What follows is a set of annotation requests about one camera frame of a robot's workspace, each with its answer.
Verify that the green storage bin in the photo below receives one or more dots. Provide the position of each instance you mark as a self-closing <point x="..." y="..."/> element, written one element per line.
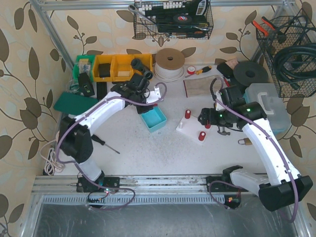
<point x="83" y="64"/>

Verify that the light blue plastic box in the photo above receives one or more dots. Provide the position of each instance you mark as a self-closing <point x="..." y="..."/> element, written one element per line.
<point x="154" y="119"/>

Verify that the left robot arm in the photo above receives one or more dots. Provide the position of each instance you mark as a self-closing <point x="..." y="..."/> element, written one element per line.
<point x="74" y="144"/>

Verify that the grey pipe fitting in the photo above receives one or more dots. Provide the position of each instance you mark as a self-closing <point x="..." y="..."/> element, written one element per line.
<point x="137" y="64"/>

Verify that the top wire basket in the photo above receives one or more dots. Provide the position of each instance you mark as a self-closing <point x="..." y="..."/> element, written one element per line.
<point x="171" y="19"/>

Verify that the metal nail pin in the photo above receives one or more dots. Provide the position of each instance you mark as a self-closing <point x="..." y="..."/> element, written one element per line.
<point x="103" y="143"/>

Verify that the black green meter device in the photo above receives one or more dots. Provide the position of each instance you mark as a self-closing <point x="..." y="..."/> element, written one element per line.
<point x="85" y="85"/>

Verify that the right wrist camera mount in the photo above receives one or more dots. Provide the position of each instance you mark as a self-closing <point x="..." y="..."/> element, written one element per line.
<point x="218" y="106"/>

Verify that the black ribbed block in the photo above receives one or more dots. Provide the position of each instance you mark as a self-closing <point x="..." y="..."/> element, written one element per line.
<point x="102" y="90"/>

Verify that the black box in bin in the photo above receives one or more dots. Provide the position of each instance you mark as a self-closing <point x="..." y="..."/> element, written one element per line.
<point x="104" y="70"/>

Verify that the small hammer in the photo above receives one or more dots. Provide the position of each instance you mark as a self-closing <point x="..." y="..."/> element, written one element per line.
<point x="222" y="131"/>

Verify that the red white tape roll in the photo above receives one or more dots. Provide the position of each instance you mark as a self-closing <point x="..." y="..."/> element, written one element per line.
<point x="191" y="70"/>

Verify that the beige work glove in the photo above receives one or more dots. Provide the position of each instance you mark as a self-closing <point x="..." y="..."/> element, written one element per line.
<point x="198" y="87"/>

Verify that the brass padlock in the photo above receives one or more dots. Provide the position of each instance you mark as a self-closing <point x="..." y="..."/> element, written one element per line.
<point x="244" y="141"/>

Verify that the white cable spool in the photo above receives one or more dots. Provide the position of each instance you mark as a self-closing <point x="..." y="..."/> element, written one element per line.
<point x="169" y="66"/>

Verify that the yellow storage bin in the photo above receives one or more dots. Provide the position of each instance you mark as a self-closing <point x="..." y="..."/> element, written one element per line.
<point x="120" y="66"/>

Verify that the silver wrench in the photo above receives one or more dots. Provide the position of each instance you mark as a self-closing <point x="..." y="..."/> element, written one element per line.
<point x="134" y="10"/>

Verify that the wire basket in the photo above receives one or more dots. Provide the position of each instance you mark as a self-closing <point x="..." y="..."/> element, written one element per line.
<point x="171" y="19"/>
<point x="291" y="55"/>

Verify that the clear toolbox white handle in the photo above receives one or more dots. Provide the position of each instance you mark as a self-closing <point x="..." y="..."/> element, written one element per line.
<point x="266" y="95"/>

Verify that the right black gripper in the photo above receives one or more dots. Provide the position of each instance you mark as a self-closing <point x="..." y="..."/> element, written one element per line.
<point x="205" y="118"/>

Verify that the black disc spool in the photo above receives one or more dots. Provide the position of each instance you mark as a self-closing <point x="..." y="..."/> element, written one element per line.
<point x="248" y="72"/>

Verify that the right wire basket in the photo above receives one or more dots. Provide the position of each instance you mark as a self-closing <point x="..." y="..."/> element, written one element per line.
<point x="291" y="55"/>

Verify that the black electrical tape roll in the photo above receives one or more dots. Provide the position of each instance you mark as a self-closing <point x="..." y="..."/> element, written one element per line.
<point x="182" y="19"/>

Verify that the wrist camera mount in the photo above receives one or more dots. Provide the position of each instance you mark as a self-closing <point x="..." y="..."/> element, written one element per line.
<point x="153" y="96"/>
<point x="218" y="106"/>

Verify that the white peg board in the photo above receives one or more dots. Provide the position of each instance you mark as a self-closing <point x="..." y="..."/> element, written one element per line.
<point x="191" y="128"/>

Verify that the yellow black screwdriver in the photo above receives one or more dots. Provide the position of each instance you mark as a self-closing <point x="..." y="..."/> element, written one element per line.
<point x="200" y="71"/>

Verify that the orange handled pliers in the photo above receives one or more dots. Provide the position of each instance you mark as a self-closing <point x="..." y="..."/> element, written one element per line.
<point x="260" y="27"/>

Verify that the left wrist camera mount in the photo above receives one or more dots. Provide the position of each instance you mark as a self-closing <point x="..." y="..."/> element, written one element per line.
<point x="153" y="96"/>

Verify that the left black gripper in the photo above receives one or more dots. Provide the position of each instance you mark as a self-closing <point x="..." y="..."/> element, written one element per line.
<point x="144" y="106"/>

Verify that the green plastic lid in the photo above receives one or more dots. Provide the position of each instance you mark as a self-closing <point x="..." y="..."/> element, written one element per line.
<point x="73" y="104"/>

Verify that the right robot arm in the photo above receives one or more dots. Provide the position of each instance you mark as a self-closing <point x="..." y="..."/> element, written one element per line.
<point x="284" y="184"/>

